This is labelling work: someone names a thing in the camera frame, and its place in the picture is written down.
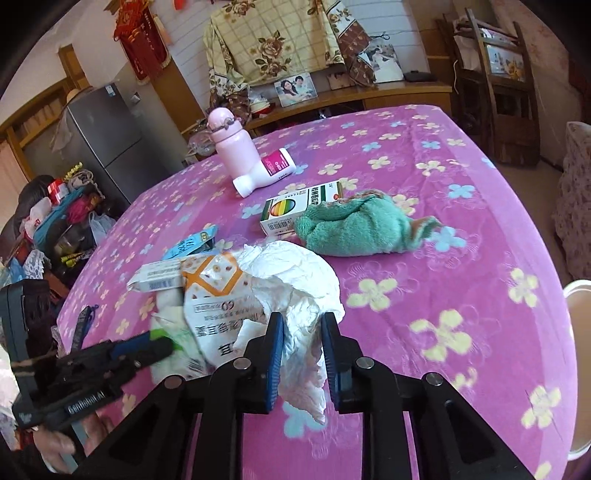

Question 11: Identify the red hanging knot decoration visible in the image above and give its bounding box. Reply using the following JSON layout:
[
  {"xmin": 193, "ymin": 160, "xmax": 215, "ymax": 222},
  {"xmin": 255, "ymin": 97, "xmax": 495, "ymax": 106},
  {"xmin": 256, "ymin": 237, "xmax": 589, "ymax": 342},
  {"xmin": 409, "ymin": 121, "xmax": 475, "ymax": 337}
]
[{"xmin": 113, "ymin": 0, "xmax": 171, "ymax": 84}]

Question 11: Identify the pile of bags and clothes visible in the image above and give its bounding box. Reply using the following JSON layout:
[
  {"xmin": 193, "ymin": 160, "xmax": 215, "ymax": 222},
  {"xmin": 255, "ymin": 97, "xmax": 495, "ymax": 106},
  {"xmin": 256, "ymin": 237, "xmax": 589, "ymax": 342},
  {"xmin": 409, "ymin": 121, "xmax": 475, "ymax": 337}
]
[{"xmin": 0, "ymin": 161, "xmax": 116, "ymax": 287}]

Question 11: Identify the wooden chair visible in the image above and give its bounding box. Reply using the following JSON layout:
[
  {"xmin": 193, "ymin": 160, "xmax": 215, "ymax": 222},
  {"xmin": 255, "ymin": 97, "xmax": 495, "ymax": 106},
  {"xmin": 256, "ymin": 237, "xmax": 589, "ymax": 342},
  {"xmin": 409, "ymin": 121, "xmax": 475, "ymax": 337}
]
[{"xmin": 436, "ymin": 9, "xmax": 541, "ymax": 167}]

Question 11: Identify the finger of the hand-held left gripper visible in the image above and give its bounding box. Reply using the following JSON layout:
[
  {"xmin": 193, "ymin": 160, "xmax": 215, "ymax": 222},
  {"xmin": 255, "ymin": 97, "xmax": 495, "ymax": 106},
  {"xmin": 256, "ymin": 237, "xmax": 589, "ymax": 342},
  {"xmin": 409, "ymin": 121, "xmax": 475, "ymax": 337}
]
[
  {"xmin": 108, "ymin": 335, "xmax": 172, "ymax": 365},
  {"xmin": 99, "ymin": 359, "xmax": 155, "ymax": 386}
]

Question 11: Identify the person's left hand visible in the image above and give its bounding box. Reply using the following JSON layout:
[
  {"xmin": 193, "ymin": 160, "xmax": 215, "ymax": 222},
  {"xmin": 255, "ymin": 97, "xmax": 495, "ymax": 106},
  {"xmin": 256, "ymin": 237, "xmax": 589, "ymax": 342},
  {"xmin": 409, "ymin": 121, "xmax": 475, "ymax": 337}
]
[{"xmin": 39, "ymin": 411, "xmax": 114, "ymax": 474}]

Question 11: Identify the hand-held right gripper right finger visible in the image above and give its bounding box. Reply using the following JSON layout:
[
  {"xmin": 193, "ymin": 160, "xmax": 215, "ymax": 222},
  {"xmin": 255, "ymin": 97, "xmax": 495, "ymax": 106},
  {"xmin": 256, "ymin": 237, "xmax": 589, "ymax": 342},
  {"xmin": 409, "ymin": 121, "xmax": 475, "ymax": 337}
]
[{"xmin": 320, "ymin": 313, "xmax": 536, "ymax": 480}]

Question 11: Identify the small white barcode box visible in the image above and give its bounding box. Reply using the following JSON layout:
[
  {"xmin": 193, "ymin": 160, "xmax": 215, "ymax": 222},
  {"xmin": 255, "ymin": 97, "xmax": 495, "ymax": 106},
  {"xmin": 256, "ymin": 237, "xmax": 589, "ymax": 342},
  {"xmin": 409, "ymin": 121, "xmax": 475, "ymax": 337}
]
[{"xmin": 127, "ymin": 258, "xmax": 185, "ymax": 292}]

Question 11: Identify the black strap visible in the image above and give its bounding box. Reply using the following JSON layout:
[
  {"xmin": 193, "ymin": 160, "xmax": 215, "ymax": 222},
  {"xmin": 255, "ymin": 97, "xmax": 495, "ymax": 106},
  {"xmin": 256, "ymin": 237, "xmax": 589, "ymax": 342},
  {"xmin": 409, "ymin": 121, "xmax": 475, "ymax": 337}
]
[{"xmin": 74, "ymin": 305, "xmax": 100, "ymax": 352}]

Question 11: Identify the wedding portrait print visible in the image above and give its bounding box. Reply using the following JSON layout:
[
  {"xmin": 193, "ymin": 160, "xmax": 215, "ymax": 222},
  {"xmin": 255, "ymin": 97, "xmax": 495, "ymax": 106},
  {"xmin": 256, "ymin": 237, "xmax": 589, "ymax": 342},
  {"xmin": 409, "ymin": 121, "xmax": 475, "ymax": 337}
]
[{"xmin": 358, "ymin": 44, "xmax": 403, "ymax": 84}]

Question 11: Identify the white bucket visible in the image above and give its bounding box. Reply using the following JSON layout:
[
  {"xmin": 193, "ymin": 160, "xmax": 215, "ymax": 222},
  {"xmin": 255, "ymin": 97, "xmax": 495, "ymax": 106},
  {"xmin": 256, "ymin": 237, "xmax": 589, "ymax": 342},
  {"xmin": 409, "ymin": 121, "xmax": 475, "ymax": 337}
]
[{"xmin": 562, "ymin": 279, "xmax": 591, "ymax": 462}]

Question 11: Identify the white green wrapper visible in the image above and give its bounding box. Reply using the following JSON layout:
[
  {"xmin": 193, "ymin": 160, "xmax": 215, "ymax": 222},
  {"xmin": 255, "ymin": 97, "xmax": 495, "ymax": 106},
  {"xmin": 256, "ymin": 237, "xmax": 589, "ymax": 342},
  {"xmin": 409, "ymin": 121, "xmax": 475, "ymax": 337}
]
[{"xmin": 150, "ymin": 295, "xmax": 208, "ymax": 381}]

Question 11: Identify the blue snack packet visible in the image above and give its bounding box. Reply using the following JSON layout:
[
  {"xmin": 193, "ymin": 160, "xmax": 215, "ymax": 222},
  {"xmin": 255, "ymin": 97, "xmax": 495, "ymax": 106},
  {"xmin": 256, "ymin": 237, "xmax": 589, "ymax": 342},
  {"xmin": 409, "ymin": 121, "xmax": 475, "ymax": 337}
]
[{"xmin": 163, "ymin": 224, "xmax": 219, "ymax": 261}]

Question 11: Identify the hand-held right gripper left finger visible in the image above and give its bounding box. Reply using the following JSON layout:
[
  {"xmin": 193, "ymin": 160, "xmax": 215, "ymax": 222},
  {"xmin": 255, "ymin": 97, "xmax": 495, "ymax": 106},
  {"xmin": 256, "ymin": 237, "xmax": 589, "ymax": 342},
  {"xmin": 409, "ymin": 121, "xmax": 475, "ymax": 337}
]
[{"xmin": 76, "ymin": 311, "xmax": 284, "ymax": 480}]

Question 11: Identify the framed couple photo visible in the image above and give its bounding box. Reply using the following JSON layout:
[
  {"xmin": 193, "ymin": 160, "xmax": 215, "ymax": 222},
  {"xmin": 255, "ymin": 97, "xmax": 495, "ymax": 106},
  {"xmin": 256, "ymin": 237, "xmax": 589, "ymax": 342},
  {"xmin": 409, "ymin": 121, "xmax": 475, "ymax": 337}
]
[{"xmin": 274, "ymin": 74, "xmax": 318, "ymax": 108}]

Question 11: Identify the white pink-labelled bottle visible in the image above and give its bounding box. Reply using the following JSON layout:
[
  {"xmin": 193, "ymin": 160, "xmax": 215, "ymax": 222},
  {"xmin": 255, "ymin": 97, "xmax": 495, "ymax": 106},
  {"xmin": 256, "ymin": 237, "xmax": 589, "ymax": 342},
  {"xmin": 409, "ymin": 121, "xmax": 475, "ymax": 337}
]
[{"xmin": 261, "ymin": 148, "xmax": 296, "ymax": 188}]

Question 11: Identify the floral picture board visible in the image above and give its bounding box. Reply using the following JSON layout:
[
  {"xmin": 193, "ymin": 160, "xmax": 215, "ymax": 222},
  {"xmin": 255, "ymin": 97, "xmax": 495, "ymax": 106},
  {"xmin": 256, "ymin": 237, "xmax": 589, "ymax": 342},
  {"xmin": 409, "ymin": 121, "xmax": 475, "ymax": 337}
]
[{"xmin": 480, "ymin": 28, "xmax": 527, "ymax": 84}]

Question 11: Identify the green towel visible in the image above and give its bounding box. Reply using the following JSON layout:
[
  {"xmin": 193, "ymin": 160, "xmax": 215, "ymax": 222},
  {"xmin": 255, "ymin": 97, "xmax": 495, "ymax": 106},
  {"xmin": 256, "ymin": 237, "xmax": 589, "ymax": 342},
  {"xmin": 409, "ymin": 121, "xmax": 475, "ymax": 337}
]
[{"xmin": 294, "ymin": 190, "xmax": 443, "ymax": 257}]

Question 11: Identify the long wooden cabinet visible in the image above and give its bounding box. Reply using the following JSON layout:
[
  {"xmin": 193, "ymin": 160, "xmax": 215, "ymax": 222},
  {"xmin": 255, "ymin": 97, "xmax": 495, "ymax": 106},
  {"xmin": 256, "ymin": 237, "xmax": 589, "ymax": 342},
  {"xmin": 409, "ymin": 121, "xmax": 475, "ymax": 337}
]
[{"xmin": 245, "ymin": 80, "xmax": 453, "ymax": 137}]

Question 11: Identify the yellow floral cloth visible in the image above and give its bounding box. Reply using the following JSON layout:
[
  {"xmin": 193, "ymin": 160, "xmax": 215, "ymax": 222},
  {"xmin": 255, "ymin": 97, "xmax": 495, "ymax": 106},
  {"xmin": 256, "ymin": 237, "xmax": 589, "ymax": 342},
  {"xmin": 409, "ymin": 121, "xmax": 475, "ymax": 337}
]
[{"xmin": 203, "ymin": 0, "xmax": 370, "ymax": 121}]

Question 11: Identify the grey refrigerator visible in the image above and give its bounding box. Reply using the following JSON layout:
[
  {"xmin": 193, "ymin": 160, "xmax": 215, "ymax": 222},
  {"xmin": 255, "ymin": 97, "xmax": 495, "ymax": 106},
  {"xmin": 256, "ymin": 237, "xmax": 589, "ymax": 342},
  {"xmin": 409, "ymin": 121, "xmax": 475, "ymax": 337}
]
[{"xmin": 23, "ymin": 82, "xmax": 185, "ymax": 204}]

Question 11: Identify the white paper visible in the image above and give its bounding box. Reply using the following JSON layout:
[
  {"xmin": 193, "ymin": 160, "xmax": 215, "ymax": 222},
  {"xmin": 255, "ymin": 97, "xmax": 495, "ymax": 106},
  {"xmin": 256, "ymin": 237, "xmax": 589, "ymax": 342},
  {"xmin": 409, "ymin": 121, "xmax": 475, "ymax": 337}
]
[{"xmin": 231, "ymin": 240, "xmax": 346, "ymax": 425}]

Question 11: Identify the white orange snack bag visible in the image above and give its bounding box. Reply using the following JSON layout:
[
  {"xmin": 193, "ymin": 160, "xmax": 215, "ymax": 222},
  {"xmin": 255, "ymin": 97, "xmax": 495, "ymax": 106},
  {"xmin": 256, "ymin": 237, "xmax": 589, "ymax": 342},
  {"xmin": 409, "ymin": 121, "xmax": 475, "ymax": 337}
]
[{"xmin": 180, "ymin": 251, "xmax": 273, "ymax": 370}]

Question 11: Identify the pink bottle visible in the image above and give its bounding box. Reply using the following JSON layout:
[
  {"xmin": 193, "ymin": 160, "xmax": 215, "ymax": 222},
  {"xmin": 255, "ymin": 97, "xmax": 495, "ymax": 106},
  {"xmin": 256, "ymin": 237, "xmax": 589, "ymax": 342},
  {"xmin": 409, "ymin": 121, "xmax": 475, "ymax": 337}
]
[{"xmin": 207, "ymin": 108, "xmax": 257, "ymax": 198}]

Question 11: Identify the green white medicine box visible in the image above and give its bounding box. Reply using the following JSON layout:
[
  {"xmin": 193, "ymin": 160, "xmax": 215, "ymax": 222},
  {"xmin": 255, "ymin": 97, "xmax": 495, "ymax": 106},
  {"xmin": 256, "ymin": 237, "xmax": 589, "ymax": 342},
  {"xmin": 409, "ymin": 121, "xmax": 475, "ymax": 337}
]
[{"xmin": 259, "ymin": 181, "xmax": 345, "ymax": 237}]

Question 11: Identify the pink floral blanket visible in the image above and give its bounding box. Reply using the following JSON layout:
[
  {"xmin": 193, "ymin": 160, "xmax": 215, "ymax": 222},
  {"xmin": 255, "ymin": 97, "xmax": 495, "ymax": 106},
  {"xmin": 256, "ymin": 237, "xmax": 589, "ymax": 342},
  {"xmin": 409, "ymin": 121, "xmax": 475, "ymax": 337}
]
[{"xmin": 55, "ymin": 105, "xmax": 580, "ymax": 480}]

